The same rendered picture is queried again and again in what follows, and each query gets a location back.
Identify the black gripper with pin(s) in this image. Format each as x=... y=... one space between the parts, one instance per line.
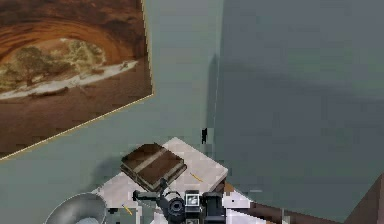
x=175 y=207

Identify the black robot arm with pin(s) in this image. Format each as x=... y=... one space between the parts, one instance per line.
x=212 y=208

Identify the brown hardback book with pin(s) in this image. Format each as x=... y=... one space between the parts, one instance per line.
x=153 y=165

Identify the yellow pencil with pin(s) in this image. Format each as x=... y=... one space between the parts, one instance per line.
x=196 y=177
x=127 y=209

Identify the white table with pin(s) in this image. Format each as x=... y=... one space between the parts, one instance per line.
x=203 y=166

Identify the grey lamp shade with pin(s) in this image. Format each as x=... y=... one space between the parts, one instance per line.
x=78 y=208

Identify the brown framed landscape picture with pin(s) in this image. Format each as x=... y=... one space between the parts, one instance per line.
x=66 y=66

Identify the small black wall hook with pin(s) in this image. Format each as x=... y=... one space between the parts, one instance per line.
x=204 y=136

